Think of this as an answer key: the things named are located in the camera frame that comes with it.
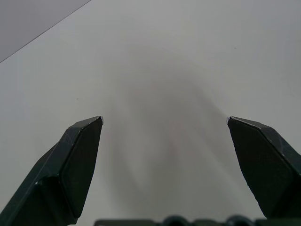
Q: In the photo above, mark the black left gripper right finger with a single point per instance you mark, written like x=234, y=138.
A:
x=265, y=164

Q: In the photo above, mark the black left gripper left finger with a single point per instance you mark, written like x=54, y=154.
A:
x=58, y=174

